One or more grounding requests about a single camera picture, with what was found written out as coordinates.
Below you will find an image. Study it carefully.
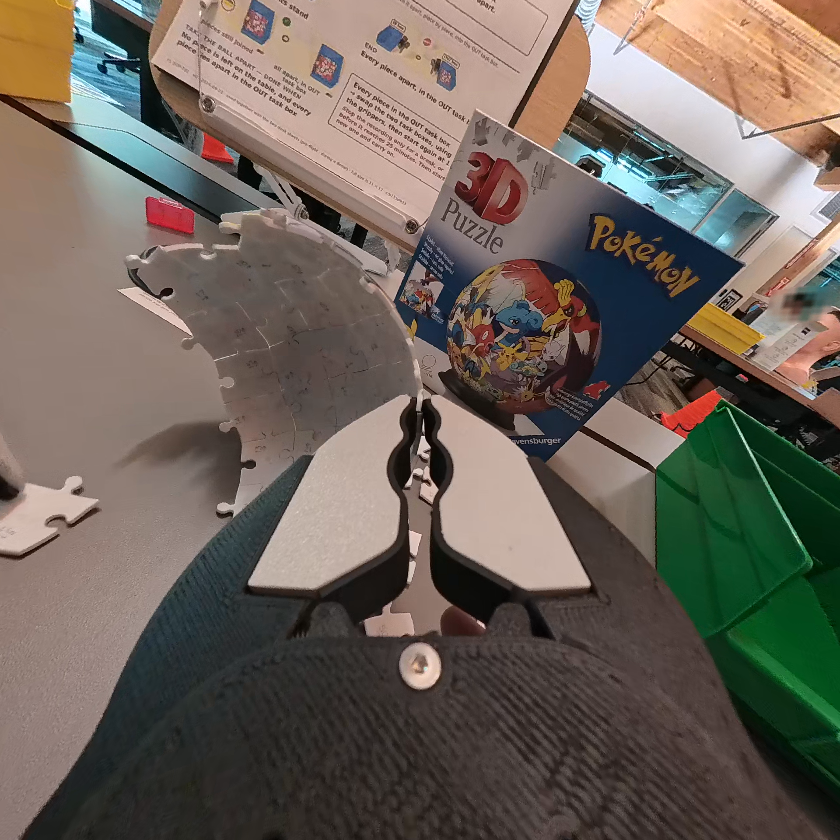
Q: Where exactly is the yellow plastic bin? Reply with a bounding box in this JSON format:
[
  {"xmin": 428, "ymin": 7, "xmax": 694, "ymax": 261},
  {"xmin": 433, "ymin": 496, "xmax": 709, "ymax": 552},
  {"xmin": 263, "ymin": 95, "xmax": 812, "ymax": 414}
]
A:
[{"xmin": 0, "ymin": 0, "xmax": 74, "ymax": 105}]

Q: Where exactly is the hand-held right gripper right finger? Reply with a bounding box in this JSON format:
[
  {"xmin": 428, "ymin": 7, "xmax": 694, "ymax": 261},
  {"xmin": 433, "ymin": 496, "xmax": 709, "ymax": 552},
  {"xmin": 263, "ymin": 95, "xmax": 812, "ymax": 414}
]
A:
[{"xmin": 423, "ymin": 395, "xmax": 592, "ymax": 624}]

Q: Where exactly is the small red plastic block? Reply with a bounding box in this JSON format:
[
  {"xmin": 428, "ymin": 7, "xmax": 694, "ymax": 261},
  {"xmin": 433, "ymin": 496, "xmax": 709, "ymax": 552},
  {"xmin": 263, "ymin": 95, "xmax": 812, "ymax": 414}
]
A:
[{"xmin": 146, "ymin": 196, "xmax": 194, "ymax": 235}]

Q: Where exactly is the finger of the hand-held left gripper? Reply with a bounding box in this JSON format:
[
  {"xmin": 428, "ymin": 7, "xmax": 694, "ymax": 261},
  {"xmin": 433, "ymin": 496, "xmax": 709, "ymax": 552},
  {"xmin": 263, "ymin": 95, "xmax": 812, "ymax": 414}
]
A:
[{"xmin": 0, "ymin": 430, "xmax": 26, "ymax": 503}]

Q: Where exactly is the wooden display board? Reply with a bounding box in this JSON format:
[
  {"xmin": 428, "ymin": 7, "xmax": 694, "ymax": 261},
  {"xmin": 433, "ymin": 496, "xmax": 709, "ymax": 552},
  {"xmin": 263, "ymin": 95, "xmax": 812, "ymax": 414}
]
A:
[{"xmin": 150, "ymin": 0, "xmax": 592, "ymax": 257}]

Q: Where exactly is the white puzzle piece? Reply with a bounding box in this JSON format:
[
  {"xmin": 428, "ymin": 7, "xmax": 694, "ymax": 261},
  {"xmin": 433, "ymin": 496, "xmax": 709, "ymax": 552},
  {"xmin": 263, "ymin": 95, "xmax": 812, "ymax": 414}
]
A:
[{"xmin": 0, "ymin": 476, "xmax": 99, "ymax": 559}]

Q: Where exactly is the green plastic bin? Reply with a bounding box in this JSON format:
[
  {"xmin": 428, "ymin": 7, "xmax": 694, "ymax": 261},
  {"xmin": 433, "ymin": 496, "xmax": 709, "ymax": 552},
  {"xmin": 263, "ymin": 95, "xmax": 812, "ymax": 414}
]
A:
[
  {"xmin": 702, "ymin": 558, "xmax": 840, "ymax": 798},
  {"xmin": 656, "ymin": 399, "xmax": 840, "ymax": 637}
]

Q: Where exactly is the wooden table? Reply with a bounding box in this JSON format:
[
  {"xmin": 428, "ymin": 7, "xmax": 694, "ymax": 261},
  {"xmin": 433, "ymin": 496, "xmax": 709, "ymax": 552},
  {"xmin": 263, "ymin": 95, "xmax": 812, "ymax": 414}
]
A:
[{"xmin": 679, "ymin": 325, "xmax": 840, "ymax": 427}]

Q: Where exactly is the stack of small yellow bins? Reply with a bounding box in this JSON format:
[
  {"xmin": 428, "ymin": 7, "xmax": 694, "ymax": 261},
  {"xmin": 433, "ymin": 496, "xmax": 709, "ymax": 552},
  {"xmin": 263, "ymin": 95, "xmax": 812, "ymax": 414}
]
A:
[{"xmin": 686, "ymin": 302, "xmax": 765, "ymax": 355}]

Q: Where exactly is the pile of puzzle pieces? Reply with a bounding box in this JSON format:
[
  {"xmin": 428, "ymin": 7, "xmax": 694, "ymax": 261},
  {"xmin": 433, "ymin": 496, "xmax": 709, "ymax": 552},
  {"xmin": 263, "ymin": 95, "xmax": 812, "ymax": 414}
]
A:
[{"xmin": 363, "ymin": 449, "xmax": 439, "ymax": 639}]

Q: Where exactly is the partly built puzzle ball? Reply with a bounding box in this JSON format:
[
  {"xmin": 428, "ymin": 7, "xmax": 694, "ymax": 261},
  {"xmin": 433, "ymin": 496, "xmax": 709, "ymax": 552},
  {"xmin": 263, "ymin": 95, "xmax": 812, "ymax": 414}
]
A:
[{"xmin": 125, "ymin": 209, "xmax": 426, "ymax": 519}]

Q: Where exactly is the blue puzzle box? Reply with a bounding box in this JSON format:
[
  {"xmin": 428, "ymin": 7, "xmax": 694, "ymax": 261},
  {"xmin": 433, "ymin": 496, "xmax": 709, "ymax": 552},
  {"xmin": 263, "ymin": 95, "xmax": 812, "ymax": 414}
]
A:
[{"xmin": 394, "ymin": 108, "xmax": 746, "ymax": 463}]

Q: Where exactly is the white paper leaflet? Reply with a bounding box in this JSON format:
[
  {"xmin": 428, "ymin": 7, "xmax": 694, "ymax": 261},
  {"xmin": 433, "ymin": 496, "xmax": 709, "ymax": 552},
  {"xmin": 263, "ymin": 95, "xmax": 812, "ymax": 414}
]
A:
[{"xmin": 118, "ymin": 287, "xmax": 188, "ymax": 332}]

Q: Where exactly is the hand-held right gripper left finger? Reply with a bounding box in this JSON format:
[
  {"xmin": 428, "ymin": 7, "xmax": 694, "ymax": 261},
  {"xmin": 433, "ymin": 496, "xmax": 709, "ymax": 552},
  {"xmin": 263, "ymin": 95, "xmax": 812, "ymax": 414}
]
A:
[{"xmin": 248, "ymin": 395, "xmax": 421, "ymax": 621}]

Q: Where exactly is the white board stand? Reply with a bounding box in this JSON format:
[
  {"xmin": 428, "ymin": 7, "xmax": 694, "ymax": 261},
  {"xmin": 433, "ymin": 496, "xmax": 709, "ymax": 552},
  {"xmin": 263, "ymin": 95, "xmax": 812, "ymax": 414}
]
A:
[{"xmin": 252, "ymin": 164, "xmax": 395, "ymax": 277}]

